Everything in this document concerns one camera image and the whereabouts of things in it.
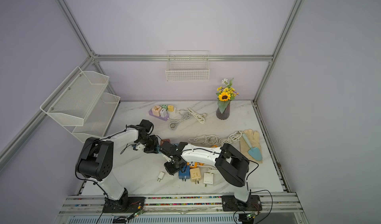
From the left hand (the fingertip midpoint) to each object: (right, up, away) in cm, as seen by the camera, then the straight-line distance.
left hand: (160, 146), depth 93 cm
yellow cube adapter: (+5, +25, +14) cm, 30 cm away
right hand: (+10, -12, -11) cm, 19 cm away
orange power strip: (+22, -8, -9) cm, 25 cm away
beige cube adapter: (+23, -12, -15) cm, 30 cm away
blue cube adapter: (+17, -12, -14) cm, 25 cm away
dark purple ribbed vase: (+45, +21, +14) cm, 51 cm away
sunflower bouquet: (+42, +34, -3) cm, 54 cm away
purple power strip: (0, +18, +14) cm, 23 cm away
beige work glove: (+62, +5, +5) cm, 62 cm away
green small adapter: (0, +27, +14) cm, 30 cm away
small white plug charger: (+3, -14, -12) cm, 18 cm away
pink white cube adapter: (-5, +24, +11) cm, 27 cm away
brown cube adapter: (+2, +4, -5) cm, 7 cm away
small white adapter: (0, +22, +11) cm, 25 cm away
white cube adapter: (+30, -15, -13) cm, 36 cm away
